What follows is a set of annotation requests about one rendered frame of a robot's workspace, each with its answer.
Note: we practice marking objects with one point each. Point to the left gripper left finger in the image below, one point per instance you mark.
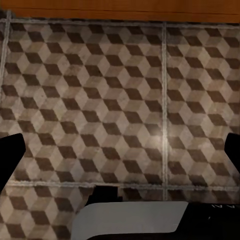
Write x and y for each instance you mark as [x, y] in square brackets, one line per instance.
[12, 149]

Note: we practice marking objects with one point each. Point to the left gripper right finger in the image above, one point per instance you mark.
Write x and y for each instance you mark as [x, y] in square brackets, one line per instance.
[232, 148]

